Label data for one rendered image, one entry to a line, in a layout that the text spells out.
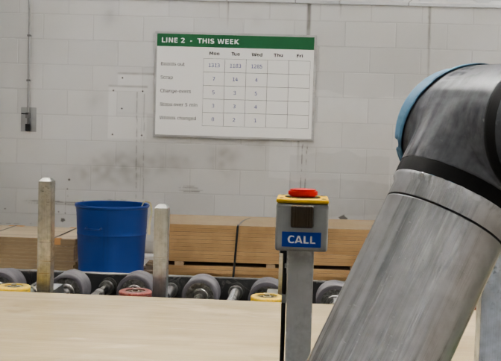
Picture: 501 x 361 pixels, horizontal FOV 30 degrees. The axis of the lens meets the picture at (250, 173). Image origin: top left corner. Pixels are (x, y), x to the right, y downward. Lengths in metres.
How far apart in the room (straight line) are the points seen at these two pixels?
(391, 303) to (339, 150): 7.63
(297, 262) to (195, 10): 7.27
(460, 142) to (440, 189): 0.04
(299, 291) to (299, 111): 7.11
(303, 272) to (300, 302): 0.04
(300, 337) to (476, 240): 0.53
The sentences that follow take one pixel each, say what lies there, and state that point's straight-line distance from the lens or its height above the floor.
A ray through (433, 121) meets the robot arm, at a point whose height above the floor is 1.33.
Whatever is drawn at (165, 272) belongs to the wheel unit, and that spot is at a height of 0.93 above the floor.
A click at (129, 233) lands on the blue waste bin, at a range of 6.80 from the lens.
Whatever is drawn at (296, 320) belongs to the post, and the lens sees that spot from 1.28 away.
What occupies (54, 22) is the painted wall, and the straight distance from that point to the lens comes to 8.67.
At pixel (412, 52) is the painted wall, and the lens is 8.48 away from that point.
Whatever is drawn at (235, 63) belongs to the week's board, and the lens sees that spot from 8.39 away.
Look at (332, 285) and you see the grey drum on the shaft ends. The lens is 2.76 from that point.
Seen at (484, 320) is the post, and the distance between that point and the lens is 1.30.
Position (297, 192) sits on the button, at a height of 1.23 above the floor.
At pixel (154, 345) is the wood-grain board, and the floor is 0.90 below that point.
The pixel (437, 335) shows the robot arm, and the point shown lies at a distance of 0.79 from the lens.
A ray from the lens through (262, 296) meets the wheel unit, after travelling 2.28.
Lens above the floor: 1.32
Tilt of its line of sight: 3 degrees down
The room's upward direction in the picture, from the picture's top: 2 degrees clockwise
